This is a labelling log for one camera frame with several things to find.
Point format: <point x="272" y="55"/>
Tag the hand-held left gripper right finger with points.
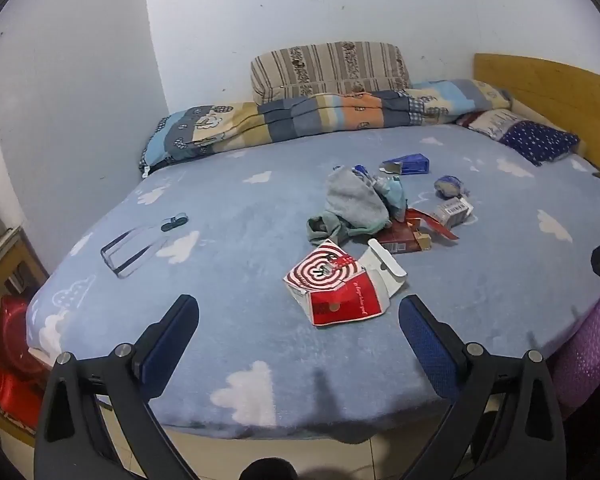
<point x="425" y="340"/>

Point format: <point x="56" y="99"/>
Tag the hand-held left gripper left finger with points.
<point x="172" y="330"/>

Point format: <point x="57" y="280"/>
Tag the purple plastic basket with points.
<point x="590" y="350"/>

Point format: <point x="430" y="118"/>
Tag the red gold cigarette pack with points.
<point x="397" y="237"/>

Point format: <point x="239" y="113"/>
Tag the red torn cardboard strip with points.
<point x="437" y="227"/>

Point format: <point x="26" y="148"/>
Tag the red white spiral box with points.
<point x="325" y="270"/>

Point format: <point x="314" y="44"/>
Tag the small carton with barcode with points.
<point x="452" y="208"/>

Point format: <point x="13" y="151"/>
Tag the blue tissue packet wrapper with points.
<point x="450" y="186"/>

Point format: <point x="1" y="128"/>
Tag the grey cloth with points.
<point x="352" y="200"/>

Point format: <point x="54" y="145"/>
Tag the blue cloud-print blanket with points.
<point x="230" y="285"/>

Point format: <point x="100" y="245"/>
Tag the black hair clip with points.
<point x="172" y="222"/>

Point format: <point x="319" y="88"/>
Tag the navy star-print pillow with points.
<point x="535" y="140"/>

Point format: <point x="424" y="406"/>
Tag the red plastic bags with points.
<point x="10" y="360"/>

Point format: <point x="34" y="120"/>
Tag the wooden cabinet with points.
<point x="10" y="270"/>

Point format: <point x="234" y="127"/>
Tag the blue cardboard box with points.
<point x="412" y="164"/>

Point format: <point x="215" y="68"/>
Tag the wooden headboard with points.
<point x="555" y="90"/>

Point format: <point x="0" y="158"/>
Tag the white printed pillow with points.
<point x="485" y="122"/>

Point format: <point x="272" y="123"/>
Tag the patchwork quilt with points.
<point x="280" y="120"/>

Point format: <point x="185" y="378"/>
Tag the striped floral pillow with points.
<point x="330" y="70"/>

